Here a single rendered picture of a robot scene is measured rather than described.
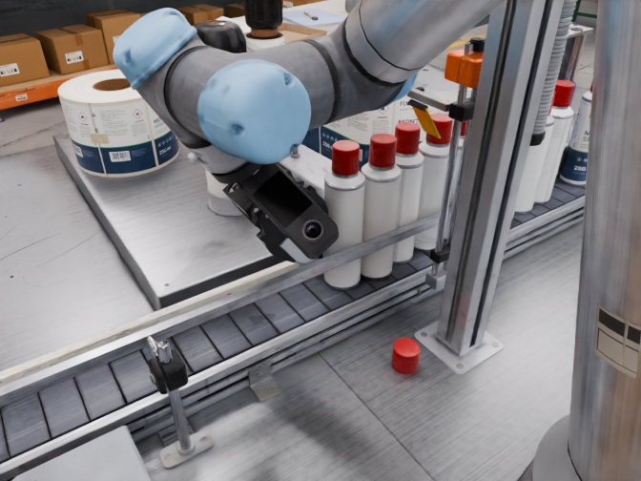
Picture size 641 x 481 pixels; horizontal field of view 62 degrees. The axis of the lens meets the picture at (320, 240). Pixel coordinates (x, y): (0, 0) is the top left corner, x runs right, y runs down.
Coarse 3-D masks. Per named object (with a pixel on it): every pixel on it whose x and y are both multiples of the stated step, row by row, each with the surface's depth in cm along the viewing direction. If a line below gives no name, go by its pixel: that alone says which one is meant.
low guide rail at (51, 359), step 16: (272, 272) 71; (224, 288) 68; (240, 288) 69; (176, 304) 66; (192, 304) 66; (144, 320) 63; (160, 320) 64; (96, 336) 61; (112, 336) 61; (64, 352) 59; (80, 352) 60; (16, 368) 57; (32, 368) 58; (0, 384) 56
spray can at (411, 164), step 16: (400, 128) 68; (416, 128) 68; (400, 144) 69; (416, 144) 69; (400, 160) 70; (416, 160) 70; (416, 176) 70; (400, 192) 72; (416, 192) 72; (400, 208) 73; (416, 208) 74; (400, 224) 74; (400, 256) 77
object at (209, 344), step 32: (576, 192) 96; (512, 224) 87; (416, 256) 80; (288, 288) 74; (320, 288) 74; (352, 288) 74; (224, 320) 68; (256, 320) 68; (288, 320) 68; (192, 352) 64; (224, 352) 64; (64, 384) 60; (96, 384) 60; (128, 384) 60; (0, 416) 57; (32, 416) 56; (64, 416) 56; (96, 416) 56; (0, 448) 53; (32, 448) 53
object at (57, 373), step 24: (432, 216) 74; (384, 240) 69; (312, 264) 65; (336, 264) 66; (264, 288) 61; (192, 312) 58; (216, 312) 58; (144, 336) 55; (168, 336) 56; (72, 360) 52; (96, 360) 52; (24, 384) 49; (48, 384) 51
